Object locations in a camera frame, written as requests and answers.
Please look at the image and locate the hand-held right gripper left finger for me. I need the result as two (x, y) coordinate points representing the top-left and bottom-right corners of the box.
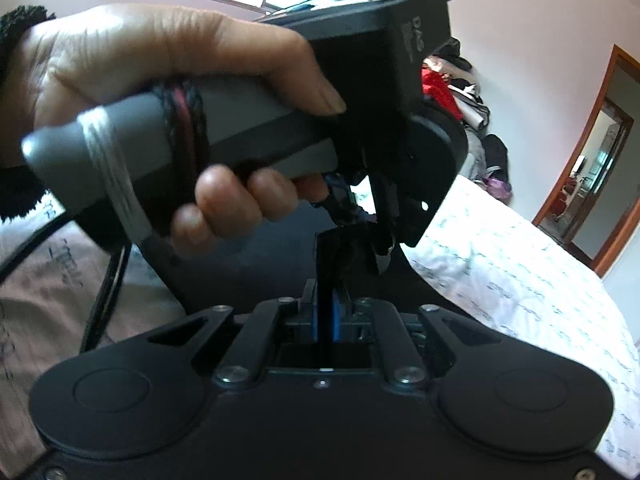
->
(145, 280), (321, 392)

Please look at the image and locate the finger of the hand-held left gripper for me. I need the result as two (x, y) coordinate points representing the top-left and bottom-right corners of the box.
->
(320, 172), (370, 231)
(367, 177), (402, 277)

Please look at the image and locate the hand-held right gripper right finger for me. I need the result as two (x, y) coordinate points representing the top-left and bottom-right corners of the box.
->
(330, 285), (503, 393)

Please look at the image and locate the person's left hand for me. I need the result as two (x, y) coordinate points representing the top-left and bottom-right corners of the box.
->
(0, 2), (348, 261)

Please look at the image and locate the red jacket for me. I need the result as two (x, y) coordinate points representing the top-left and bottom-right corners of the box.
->
(420, 67), (467, 122)

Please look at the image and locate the pile of mixed clothes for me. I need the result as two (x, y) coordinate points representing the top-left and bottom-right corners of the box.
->
(422, 37), (494, 132)

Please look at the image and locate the purple bag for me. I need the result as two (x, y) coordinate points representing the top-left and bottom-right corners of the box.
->
(474, 174), (514, 202)

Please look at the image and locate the grey garment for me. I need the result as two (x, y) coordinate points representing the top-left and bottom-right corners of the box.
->
(462, 130), (490, 182)

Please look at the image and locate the white printed blanket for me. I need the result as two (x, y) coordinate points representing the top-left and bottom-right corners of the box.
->
(0, 172), (640, 476)

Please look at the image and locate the black cable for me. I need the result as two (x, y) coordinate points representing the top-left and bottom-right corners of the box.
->
(0, 210), (133, 357)

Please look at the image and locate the wooden door frame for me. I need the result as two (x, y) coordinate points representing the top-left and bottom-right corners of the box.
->
(531, 44), (640, 279)

